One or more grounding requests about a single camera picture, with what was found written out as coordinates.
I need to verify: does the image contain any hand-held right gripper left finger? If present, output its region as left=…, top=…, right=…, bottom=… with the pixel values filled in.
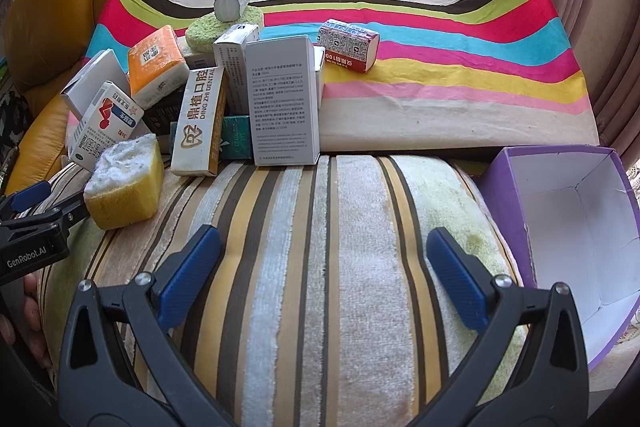
left=57, top=224, right=241, bottom=427

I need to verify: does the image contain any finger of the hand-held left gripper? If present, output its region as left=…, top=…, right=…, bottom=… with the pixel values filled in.
left=0, top=181, right=55, bottom=220
left=30, top=191, right=90, bottom=233

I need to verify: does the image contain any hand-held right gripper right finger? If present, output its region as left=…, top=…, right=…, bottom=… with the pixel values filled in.
left=407, top=227, right=591, bottom=427

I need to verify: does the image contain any yellow sponge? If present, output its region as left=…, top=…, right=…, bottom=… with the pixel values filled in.
left=83, top=133, right=165, bottom=230

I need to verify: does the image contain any white red medicine box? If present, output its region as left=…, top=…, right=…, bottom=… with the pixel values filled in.
left=68, top=81, right=146, bottom=171

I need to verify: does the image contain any purple cardboard box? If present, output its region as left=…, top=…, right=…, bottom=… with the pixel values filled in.
left=475, top=145, right=640, bottom=370

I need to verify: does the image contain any white box pink flower print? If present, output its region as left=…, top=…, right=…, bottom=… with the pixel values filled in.
left=60, top=49, right=133, bottom=120

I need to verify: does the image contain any green tissue pack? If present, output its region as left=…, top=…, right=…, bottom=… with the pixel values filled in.
left=220, top=114, right=256, bottom=162

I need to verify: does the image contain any white gold dental box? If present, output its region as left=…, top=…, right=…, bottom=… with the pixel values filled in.
left=170, top=67, right=226, bottom=178

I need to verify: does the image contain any orange tissue pack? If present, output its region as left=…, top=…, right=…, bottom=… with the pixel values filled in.
left=127, top=27, right=191, bottom=110

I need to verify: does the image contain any white box with logo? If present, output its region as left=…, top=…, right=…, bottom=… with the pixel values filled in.
left=245, top=35, right=326, bottom=166

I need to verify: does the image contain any white box with barcodes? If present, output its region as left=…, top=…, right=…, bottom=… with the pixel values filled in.
left=212, top=23, right=261, bottom=115

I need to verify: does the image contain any green sponge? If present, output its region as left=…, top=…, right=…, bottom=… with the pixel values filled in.
left=185, top=4, right=265, bottom=52

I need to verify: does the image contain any red tissue pack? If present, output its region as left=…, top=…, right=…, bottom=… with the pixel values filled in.
left=317, top=19, right=381, bottom=72

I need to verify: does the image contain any person's left hand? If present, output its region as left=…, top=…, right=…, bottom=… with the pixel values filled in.
left=0, top=274, right=53, bottom=370

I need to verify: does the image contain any black white patterned cloth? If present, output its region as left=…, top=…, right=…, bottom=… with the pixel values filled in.
left=0, top=87, right=31, bottom=158

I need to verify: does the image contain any striped towel cushion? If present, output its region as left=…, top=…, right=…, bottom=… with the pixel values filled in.
left=37, top=152, right=531, bottom=427

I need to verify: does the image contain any black box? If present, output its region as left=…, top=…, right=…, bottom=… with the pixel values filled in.
left=145, top=89, right=186, bottom=138

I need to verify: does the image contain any yellow sofa cushion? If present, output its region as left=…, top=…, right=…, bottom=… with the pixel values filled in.
left=0, top=0, right=168, bottom=188

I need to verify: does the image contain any lace curtain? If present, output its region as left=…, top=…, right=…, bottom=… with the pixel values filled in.
left=620, top=147, right=640, bottom=198

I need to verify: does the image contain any multicolour striped cloth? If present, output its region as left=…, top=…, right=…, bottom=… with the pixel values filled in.
left=82, top=0, right=601, bottom=152

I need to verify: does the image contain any brown curtain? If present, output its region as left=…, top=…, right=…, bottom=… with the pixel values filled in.
left=525, top=0, right=640, bottom=148

